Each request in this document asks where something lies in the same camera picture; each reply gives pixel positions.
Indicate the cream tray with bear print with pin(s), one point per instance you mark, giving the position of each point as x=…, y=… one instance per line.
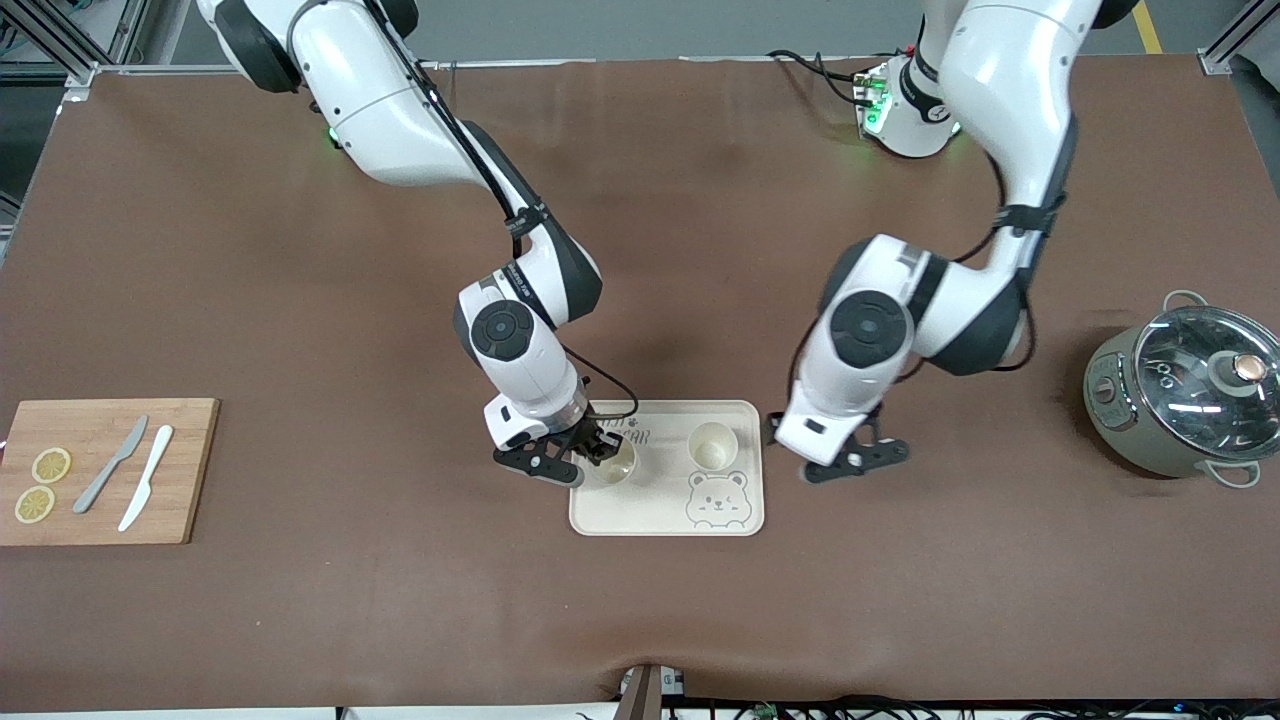
x=650, y=510

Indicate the aluminium frame with struts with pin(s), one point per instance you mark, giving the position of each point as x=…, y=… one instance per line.
x=80, y=75

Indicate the white plastic knife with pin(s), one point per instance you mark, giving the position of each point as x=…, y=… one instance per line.
x=140, y=500

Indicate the grey-green cooking pot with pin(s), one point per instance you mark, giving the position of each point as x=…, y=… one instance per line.
x=1125, y=440

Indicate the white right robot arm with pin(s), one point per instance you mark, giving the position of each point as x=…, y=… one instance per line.
x=400, y=130

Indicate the brown table mat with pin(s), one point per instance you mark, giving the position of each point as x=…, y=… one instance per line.
x=640, y=250

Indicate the aluminium frame profile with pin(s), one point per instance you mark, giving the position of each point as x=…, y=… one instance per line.
x=1215, y=62

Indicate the yellow lemon slice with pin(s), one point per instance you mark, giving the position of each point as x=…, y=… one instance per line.
x=51, y=465
x=35, y=505

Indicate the wooden cutting board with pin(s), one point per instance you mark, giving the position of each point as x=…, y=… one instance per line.
x=190, y=500

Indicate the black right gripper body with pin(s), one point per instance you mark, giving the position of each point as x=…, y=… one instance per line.
x=588, y=434

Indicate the white IKEA cup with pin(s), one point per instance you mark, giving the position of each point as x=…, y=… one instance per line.
x=712, y=450
x=615, y=472

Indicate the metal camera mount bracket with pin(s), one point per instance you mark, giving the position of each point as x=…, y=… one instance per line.
x=645, y=695

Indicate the glass pot lid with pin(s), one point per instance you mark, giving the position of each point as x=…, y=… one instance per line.
x=1190, y=420

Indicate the grey plastic knife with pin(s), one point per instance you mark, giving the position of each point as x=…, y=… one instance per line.
x=100, y=485

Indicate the silver table edge rail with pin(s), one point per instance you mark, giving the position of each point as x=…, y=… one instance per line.
x=160, y=69

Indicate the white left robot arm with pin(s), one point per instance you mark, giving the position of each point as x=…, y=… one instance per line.
x=1010, y=90

